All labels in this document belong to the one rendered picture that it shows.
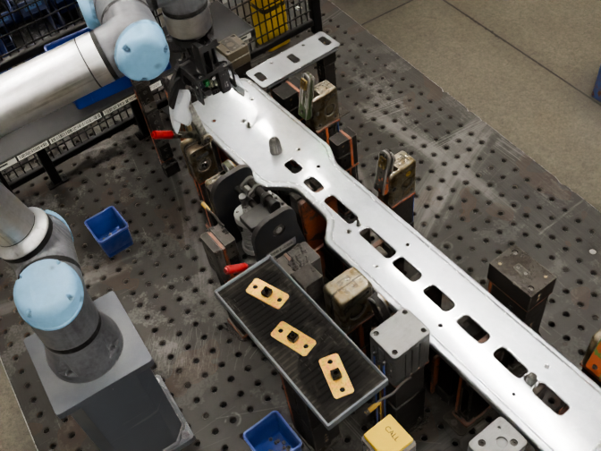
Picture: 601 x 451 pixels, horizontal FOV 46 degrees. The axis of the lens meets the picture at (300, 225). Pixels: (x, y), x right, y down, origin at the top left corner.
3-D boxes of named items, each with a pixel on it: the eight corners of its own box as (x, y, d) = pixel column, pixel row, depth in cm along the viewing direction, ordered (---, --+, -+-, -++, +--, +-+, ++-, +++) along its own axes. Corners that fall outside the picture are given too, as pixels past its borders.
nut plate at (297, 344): (317, 342, 133) (317, 338, 132) (305, 357, 131) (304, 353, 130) (282, 320, 137) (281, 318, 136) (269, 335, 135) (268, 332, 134)
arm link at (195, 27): (153, 6, 116) (196, -15, 118) (160, 29, 119) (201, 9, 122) (176, 26, 111) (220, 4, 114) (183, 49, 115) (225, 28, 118)
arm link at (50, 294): (44, 361, 132) (13, 323, 122) (31, 306, 140) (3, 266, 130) (105, 336, 134) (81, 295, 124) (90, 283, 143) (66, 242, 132)
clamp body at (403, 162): (424, 245, 202) (427, 159, 175) (391, 268, 198) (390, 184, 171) (402, 226, 207) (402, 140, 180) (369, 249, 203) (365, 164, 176)
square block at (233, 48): (266, 133, 238) (249, 44, 210) (246, 145, 235) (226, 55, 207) (252, 121, 242) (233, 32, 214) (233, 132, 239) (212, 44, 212)
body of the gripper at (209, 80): (202, 109, 123) (187, 52, 114) (177, 85, 128) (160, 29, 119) (239, 89, 126) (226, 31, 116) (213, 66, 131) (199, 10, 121)
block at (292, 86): (322, 155, 228) (314, 87, 207) (294, 173, 225) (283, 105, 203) (304, 140, 234) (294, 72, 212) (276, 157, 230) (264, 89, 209)
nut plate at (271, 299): (290, 295, 140) (289, 293, 139) (278, 310, 138) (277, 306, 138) (256, 277, 144) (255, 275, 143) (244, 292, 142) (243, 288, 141)
